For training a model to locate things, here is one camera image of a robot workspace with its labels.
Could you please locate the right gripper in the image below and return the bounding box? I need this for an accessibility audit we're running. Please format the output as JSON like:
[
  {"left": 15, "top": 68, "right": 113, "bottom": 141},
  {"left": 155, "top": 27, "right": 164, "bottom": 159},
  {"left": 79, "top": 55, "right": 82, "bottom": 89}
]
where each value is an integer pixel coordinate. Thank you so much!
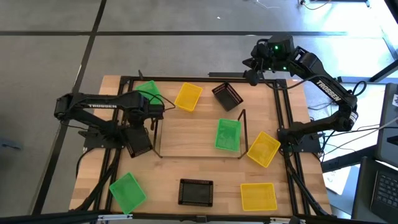
[{"left": 242, "top": 39, "right": 274, "bottom": 87}]

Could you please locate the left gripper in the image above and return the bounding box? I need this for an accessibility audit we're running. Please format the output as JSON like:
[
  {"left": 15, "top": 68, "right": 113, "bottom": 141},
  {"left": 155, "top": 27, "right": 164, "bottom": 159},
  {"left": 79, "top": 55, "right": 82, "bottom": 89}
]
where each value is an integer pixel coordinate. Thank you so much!
[{"left": 132, "top": 100, "right": 165, "bottom": 131}]

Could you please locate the black plastic slotted basket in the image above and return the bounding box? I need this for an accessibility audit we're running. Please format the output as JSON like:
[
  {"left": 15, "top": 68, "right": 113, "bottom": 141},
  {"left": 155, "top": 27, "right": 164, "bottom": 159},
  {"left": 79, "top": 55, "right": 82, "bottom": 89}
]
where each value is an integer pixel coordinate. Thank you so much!
[
  {"left": 211, "top": 82, "right": 244, "bottom": 112},
  {"left": 124, "top": 126, "right": 154, "bottom": 159},
  {"left": 177, "top": 178, "right": 215, "bottom": 208}
]

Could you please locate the green plastic slotted basket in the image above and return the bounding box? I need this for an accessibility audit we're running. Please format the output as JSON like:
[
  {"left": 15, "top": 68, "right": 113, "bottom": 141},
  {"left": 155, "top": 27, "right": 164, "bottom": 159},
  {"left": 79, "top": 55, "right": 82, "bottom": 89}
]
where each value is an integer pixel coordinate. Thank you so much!
[
  {"left": 214, "top": 118, "right": 243, "bottom": 153},
  {"left": 134, "top": 80, "right": 163, "bottom": 105},
  {"left": 108, "top": 172, "right": 147, "bottom": 215}
]

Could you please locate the yellow plastic slotted basket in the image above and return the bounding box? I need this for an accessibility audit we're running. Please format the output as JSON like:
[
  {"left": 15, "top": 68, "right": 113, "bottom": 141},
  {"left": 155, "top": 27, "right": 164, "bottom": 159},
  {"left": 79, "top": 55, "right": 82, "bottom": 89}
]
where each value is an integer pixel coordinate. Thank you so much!
[
  {"left": 246, "top": 131, "right": 282, "bottom": 169},
  {"left": 174, "top": 82, "right": 203, "bottom": 113},
  {"left": 239, "top": 182, "right": 278, "bottom": 212}
]

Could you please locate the black desk leg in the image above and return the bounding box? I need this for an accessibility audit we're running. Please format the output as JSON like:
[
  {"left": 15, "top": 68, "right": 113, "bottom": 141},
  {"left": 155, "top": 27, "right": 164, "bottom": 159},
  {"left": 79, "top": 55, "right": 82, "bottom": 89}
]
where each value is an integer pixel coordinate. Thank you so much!
[{"left": 321, "top": 144, "right": 377, "bottom": 174}]

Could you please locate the white paper sheet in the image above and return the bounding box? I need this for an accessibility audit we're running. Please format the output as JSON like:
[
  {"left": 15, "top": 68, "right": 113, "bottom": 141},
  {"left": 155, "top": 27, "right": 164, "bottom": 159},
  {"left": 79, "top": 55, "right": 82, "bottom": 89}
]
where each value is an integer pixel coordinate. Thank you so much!
[{"left": 323, "top": 169, "right": 355, "bottom": 196}]

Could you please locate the dark grey laptop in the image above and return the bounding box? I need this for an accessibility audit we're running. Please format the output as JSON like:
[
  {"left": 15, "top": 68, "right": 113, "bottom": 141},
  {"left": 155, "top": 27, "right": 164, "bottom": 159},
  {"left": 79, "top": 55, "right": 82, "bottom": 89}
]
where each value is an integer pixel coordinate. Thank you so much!
[{"left": 370, "top": 169, "right": 398, "bottom": 223}]

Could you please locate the black aluminium table frame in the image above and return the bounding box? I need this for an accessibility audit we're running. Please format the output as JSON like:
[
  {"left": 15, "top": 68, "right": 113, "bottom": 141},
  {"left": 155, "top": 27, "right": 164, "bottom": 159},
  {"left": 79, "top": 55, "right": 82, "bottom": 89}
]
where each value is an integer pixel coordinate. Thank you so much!
[{"left": 70, "top": 74, "right": 335, "bottom": 220}]

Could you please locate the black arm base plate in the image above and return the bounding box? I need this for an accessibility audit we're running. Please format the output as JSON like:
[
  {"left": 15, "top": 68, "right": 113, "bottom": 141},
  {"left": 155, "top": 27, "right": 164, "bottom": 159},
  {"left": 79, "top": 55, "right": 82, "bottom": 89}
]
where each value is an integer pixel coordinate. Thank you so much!
[
  {"left": 277, "top": 128, "right": 325, "bottom": 154},
  {"left": 81, "top": 127, "right": 129, "bottom": 151}
]

